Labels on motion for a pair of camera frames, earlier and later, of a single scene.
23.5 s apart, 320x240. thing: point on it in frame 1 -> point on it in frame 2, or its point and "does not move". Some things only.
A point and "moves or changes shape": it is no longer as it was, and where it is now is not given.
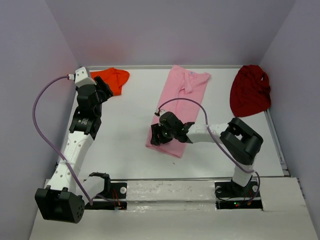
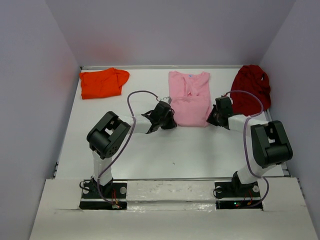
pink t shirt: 182,83 moves or changes shape
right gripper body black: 166,135 -> 213,116
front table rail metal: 174,178 does not move
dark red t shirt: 250,91 does not move
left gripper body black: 101,96 -> 166,123
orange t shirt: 115,78 does not move
